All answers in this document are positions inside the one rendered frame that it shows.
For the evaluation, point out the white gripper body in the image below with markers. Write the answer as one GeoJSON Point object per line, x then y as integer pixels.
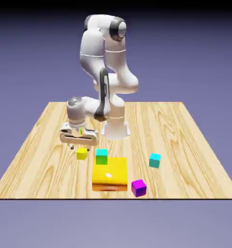
{"type": "Point", "coordinates": [79, 137]}

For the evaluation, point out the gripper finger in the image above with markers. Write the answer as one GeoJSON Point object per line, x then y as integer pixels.
{"type": "Point", "coordinates": [88, 149]}
{"type": "Point", "coordinates": [71, 146]}

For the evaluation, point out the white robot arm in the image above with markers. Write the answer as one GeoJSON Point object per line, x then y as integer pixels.
{"type": "Point", "coordinates": [111, 58]}

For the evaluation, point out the small yellow cube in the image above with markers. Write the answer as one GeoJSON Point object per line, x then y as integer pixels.
{"type": "Point", "coordinates": [82, 153]}

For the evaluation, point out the small cyan cube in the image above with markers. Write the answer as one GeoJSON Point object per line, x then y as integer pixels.
{"type": "Point", "coordinates": [101, 157]}
{"type": "Point", "coordinates": [154, 160]}

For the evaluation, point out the small purple cube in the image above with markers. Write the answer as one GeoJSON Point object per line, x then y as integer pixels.
{"type": "Point", "coordinates": [139, 188]}

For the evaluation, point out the large yellow box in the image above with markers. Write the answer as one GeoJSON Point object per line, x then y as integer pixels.
{"type": "Point", "coordinates": [109, 172]}

